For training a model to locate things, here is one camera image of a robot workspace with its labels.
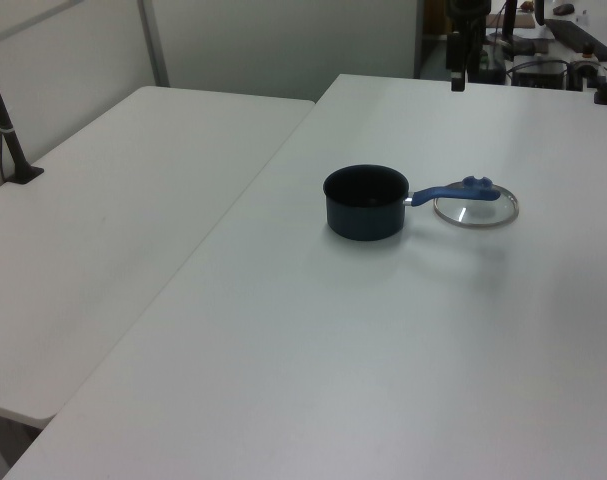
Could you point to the white folding table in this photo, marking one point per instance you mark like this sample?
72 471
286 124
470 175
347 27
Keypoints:
108 200

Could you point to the black camera stand pole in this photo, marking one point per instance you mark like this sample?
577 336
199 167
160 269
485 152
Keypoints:
10 140

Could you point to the glass lid with blue knob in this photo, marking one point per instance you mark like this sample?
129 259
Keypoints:
483 212

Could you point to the dark computer mouse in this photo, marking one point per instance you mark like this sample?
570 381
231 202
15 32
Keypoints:
563 8

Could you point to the dark blue saucepan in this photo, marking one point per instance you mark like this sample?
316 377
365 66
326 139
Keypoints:
363 220

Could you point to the black upright pole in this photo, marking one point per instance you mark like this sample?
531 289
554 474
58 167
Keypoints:
509 20

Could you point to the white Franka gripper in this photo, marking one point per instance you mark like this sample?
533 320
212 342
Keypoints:
467 6

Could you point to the white box with red button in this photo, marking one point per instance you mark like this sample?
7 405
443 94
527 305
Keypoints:
586 67

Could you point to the black keyboard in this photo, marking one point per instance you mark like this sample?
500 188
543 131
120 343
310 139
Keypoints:
578 35

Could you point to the grey metal partition post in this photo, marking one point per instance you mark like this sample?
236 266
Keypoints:
155 45

